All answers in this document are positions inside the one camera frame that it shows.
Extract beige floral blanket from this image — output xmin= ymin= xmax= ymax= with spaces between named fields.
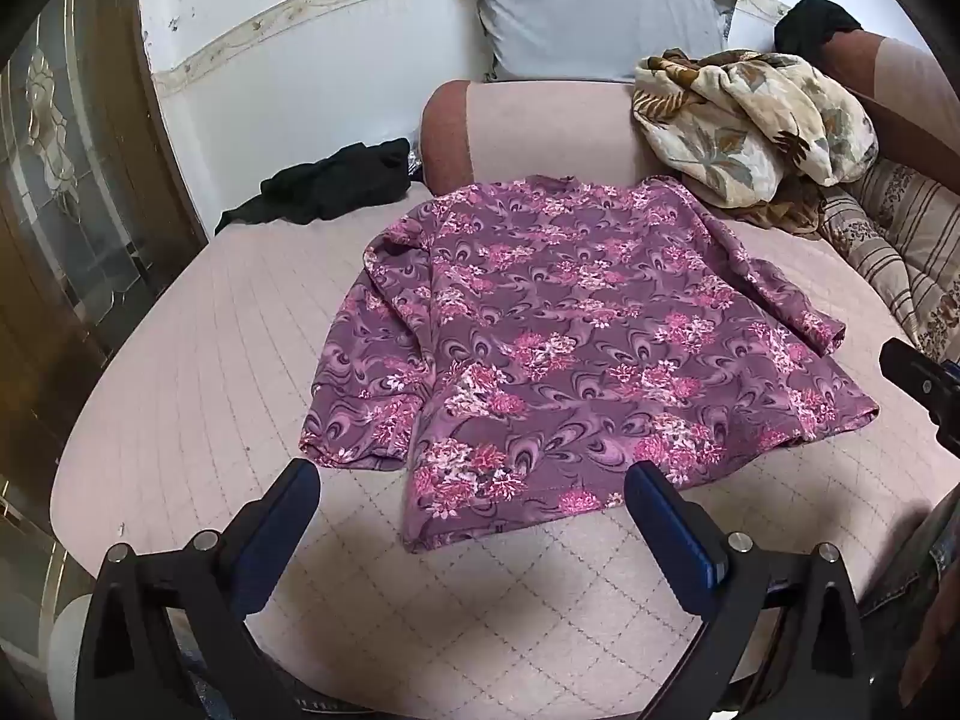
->
xmin=632 ymin=49 xmax=878 ymax=232

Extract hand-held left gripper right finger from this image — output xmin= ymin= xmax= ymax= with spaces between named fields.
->
xmin=624 ymin=460 xmax=867 ymax=720

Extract pink brown bolster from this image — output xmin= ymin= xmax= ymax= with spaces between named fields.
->
xmin=418 ymin=30 xmax=960 ymax=192

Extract crumpled black garment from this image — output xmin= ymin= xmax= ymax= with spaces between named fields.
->
xmin=215 ymin=137 xmax=412 ymax=236

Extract grey pillow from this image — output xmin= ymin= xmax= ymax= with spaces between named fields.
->
xmin=463 ymin=0 xmax=740 ymax=83

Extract person's blue jeans leg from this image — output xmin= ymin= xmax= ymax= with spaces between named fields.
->
xmin=859 ymin=495 xmax=960 ymax=720

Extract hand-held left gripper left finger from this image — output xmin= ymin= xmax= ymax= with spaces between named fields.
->
xmin=81 ymin=457 xmax=322 ymax=720

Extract wooden glass-panel door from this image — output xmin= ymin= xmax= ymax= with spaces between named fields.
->
xmin=0 ymin=0 xmax=211 ymax=616

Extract purple floral shirt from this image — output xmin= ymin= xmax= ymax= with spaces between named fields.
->
xmin=300 ymin=174 xmax=880 ymax=554

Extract striped beige cushion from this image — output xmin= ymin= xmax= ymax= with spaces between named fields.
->
xmin=816 ymin=157 xmax=960 ymax=365

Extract black cloth on bolster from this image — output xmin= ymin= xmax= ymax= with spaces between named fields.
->
xmin=774 ymin=0 xmax=863 ymax=65

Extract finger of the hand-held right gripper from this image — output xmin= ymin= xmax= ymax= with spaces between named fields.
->
xmin=880 ymin=337 xmax=960 ymax=458

